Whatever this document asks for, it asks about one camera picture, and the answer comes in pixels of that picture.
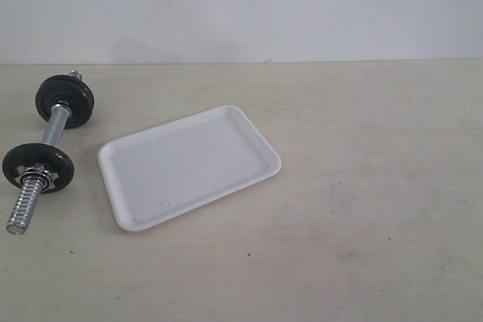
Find chrome threaded dumbbell bar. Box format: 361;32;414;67
6;70;94;235

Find chrome star collar nut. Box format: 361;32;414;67
14;164;59;192

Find white rectangular plastic tray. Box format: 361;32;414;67
97;105;282;232

